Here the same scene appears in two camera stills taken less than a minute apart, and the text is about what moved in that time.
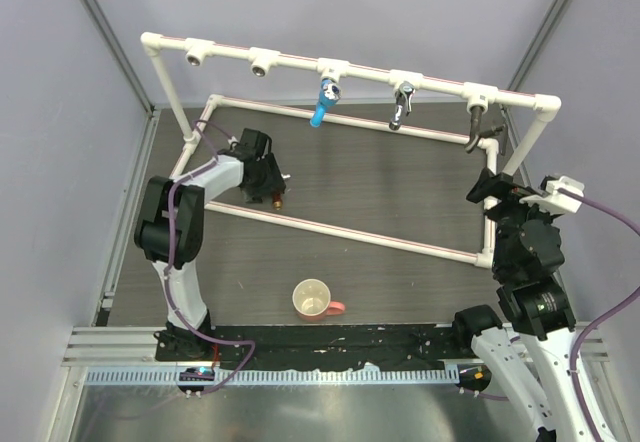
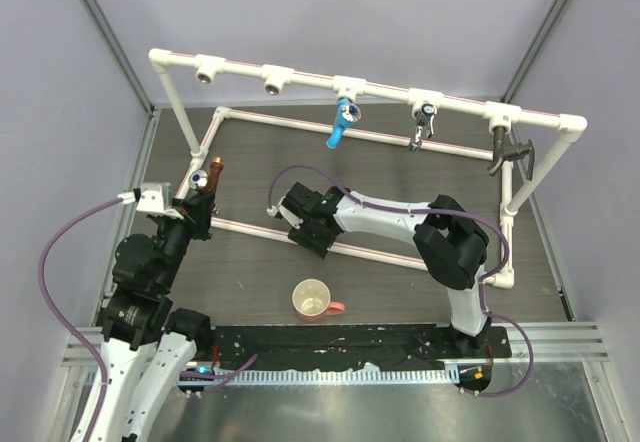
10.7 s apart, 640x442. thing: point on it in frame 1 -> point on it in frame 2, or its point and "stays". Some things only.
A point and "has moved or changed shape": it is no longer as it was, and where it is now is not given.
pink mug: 311,301 stays
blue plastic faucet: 330,93 -> 347,113
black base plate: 389,347 stays
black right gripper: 510,191 -> 318,247
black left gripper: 273,183 -> 196,210
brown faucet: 277,202 has moved or changed shape
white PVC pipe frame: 266,63 -> 573,129
